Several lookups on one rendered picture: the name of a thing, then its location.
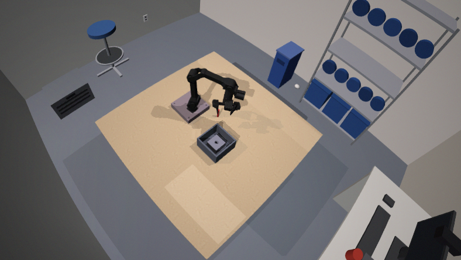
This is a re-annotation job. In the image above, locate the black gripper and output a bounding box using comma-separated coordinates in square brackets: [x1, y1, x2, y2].
[212, 96, 240, 115]

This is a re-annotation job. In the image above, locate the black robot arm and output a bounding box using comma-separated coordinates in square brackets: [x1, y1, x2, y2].
[186, 68, 246, 113]

